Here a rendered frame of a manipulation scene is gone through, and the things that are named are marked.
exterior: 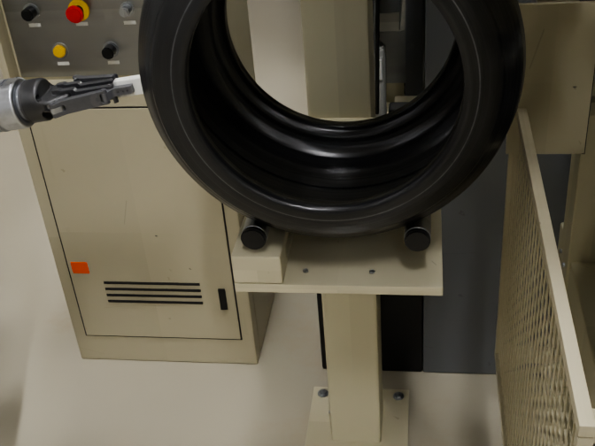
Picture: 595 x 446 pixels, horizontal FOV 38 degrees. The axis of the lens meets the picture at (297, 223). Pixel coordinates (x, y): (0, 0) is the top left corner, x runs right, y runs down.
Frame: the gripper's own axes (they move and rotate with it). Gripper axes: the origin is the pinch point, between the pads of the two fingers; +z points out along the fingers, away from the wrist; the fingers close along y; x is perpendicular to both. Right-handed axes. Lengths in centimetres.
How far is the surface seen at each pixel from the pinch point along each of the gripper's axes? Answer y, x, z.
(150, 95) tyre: -10.2, -2.0, 6.2
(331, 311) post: 27, 74, 17
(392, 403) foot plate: 42, 118, 24
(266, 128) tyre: 15.5, 18.7, 16.1
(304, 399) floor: 43, 116, -1
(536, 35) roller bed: 21, 10, 67
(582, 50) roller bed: 21, 14, 75
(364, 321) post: 27, 77, 24
